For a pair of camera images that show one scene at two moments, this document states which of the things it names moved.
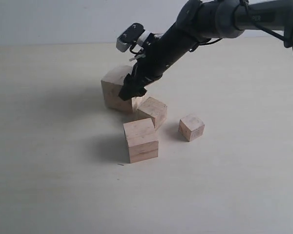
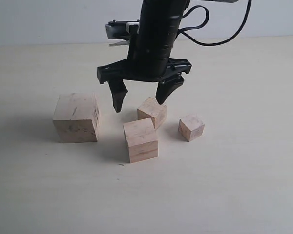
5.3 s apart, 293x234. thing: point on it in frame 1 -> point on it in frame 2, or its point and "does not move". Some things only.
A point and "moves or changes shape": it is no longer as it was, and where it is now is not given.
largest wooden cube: [112, 83] moves or changes shape
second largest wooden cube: [142, 140] does not move
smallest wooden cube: [191, 126] does not move
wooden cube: [152, 108] does not move
